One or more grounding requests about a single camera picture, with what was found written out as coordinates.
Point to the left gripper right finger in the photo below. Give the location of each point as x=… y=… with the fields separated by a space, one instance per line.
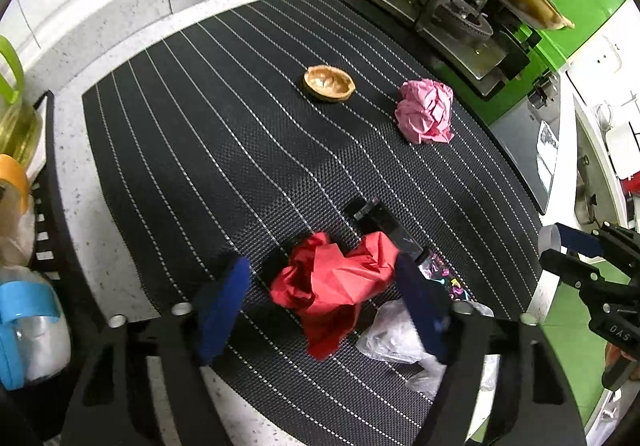
x=533 y=403

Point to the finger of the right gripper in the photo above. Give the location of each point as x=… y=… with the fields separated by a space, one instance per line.
x=615 y=244
x=593 y=289

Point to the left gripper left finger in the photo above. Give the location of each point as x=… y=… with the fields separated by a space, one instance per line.
x=112 y=402

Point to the clear plastic bag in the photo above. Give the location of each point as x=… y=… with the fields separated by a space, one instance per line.
x=392 y=337

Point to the right hand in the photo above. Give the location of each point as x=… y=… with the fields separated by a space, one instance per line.
x=613 y=353

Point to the blue-lidded jar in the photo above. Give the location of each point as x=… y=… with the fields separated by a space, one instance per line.
x=35 y=341

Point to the colourful printed wrapper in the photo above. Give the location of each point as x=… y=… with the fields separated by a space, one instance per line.
x=434 y=268

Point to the black storage rack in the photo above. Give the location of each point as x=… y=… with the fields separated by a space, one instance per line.
x=35 y=414

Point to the black small box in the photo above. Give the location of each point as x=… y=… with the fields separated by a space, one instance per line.
x=373 y=215

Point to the crumpled pink paper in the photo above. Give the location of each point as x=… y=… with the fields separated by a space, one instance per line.
x=423 y=113

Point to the orange-lidded jar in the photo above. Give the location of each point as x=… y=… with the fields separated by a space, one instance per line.
x=17 y=214

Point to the gas stove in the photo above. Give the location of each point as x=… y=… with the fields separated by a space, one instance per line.
x=480 y=39

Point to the black striped woven mat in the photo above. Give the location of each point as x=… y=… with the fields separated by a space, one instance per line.
x=209 y=143

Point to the walnut shell half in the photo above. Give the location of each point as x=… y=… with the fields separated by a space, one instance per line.
x=329 y=83

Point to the green-handled oil jug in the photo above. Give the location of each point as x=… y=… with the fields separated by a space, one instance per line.
x=21 y=125

